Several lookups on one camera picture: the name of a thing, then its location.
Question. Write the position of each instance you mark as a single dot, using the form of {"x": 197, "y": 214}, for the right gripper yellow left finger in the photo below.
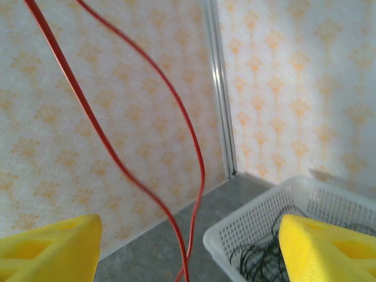
{"x": 50, "y": 252}

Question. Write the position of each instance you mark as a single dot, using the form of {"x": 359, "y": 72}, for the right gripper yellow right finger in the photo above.
{"x": 323, "y": 255}

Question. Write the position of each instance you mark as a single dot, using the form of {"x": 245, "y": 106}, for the white perforated plastic basket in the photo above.
{"x": 249, "y": 211}

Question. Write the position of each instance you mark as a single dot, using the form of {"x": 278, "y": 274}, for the aluminium frame post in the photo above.
{"x": 220, "y": 88}

